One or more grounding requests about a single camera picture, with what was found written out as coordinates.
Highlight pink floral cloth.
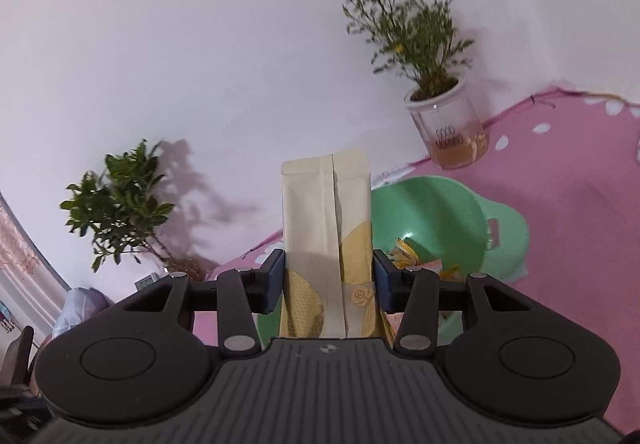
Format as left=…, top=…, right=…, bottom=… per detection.
left=192, top=84, right=640, bottom=425

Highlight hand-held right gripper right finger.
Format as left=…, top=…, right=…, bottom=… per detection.
left=372, top=250, right=533, bottom=358

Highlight light blue cloth bundle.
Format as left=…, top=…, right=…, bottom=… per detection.
left=52, top=287, right=111, bottom=340

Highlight green plastic bowl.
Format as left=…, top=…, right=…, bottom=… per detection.
left=257, top=175, right=530, bottom=340

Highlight thin plant in white pot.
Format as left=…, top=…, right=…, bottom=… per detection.
left=320, top=0, right=488, bottom=170

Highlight cream and gold snack packet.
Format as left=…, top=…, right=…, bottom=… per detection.
left=280, top=150, right=373, bottom=339

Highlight floral curtain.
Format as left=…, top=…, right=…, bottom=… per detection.
left=0, top=194, right=68, bottom=360

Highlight leafy plant in glass vase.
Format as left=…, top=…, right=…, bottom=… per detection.
left=60, top=140, right=216, bottom=281

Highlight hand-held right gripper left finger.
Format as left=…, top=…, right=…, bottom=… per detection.
left=121, top=249, right=287, bottom=358

